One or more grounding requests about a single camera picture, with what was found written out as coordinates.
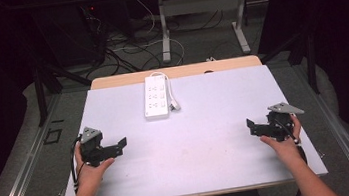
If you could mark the white-legged table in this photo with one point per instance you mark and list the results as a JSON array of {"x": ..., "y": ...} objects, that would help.
[{"x": 201, "y": 4}]

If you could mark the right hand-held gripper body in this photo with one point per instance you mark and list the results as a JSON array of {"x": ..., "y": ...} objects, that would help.
[{"x": 279, "y": 122}]

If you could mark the black metal stand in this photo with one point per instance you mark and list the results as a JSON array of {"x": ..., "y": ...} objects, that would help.
[
  {"x": 40, "y": 94},
  {"x": 309, "y": 61}
]

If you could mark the aluminium floor rail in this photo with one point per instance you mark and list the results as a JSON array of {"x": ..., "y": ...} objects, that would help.
[
  {"x": 20, "y": 174},
  {"x": 345, "y": 137}
]

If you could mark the person's left hand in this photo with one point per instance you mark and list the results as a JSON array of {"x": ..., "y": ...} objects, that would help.
[{"x": 91, "y": 172}]

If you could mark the white power strip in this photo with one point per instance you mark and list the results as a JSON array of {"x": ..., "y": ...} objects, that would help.
[{"x": 155, "y": 97}]

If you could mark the person's right hand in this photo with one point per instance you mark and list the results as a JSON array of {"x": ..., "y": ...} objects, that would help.
[{"x": 285, "y": 149}]

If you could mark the black equipment cabinet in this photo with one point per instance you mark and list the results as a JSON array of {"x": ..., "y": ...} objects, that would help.
[{"x": 67, "y": 34}]

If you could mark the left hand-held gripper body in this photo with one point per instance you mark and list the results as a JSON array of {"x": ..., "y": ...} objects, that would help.
[{"x": 91, "y": 145}]

